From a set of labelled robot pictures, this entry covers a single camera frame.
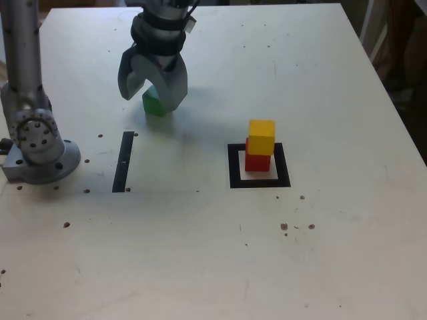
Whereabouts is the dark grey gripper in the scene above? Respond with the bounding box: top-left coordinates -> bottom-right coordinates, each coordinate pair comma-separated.
117,45 -> 189,113

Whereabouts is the green cube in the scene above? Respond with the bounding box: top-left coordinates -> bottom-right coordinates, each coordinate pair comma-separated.
142,85 -> 173,118

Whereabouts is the yellow cube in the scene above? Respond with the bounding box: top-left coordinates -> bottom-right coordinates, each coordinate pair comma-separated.
248,119 -> 276,157

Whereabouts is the red cube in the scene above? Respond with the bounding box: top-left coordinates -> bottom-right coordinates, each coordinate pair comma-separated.
245,137 -> 272,173

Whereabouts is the black tape square outline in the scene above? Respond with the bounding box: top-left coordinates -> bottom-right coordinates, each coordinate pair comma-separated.
227,142 -> 292,189

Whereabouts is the black tape strip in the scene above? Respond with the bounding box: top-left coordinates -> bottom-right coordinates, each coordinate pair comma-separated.
111,131 -> 135,193

